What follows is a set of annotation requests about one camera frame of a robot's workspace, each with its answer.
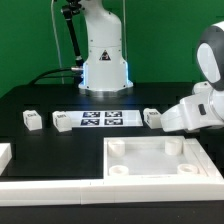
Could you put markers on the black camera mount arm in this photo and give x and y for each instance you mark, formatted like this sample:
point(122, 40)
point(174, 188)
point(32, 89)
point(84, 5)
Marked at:
point(69, 10)

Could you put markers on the white marker sheet with tags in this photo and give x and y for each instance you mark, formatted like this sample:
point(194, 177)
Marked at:
point(109, 118)

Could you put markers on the white L-shaped obstacle fence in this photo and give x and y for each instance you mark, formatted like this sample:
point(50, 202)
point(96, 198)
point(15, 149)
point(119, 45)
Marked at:
point(93, 191)

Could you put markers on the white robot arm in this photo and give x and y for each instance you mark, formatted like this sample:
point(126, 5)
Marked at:
point(106, 72)

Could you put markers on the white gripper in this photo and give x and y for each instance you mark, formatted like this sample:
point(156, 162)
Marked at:
point(205, 109)

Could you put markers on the white square table top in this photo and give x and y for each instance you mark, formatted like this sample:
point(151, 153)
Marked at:
point(150, 157)

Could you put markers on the white block at left edge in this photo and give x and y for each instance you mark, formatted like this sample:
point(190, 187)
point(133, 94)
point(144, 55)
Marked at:
point(5, 156)

